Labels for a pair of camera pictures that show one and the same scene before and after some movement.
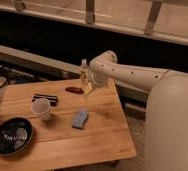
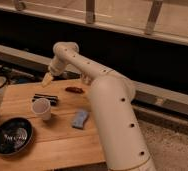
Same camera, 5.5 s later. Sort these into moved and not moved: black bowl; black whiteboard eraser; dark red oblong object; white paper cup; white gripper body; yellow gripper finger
Moved: white gripper body; yellow gripper finger
Not moved: white paper cup; dark red oblong object; black bowl; black whiteboard eraser
